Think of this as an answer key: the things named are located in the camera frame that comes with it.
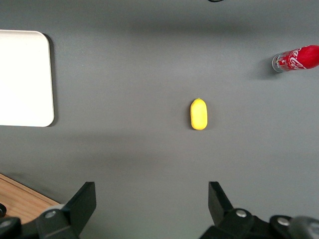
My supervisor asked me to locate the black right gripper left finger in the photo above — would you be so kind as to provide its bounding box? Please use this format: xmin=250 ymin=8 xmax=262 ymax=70
xmin=36 ymin=181 xmax=97 ymax=239

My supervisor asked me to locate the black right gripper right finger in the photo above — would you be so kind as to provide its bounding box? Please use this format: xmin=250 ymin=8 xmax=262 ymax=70
xmin=199 ymin=181 xmax=258 ymax=239

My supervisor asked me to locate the red coke bottle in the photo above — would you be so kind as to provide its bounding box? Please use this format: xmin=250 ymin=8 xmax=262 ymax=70
xmin=271 ymin=44 xmax=319 ymax=73

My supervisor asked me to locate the white rectangular tray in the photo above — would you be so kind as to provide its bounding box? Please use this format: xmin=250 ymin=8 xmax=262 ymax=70
xmin=0 ymin=29 xmax=55 ymax=127

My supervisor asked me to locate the wooden drawer cabinet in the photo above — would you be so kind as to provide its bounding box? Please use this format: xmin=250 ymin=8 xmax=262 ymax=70
xmin=0 ymin=173 xmax=60 ymax=225

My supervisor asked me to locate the yellow lemon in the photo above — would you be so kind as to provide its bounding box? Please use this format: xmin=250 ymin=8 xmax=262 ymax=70
xmin=190 ymin=98 xmax=208 ymax=130

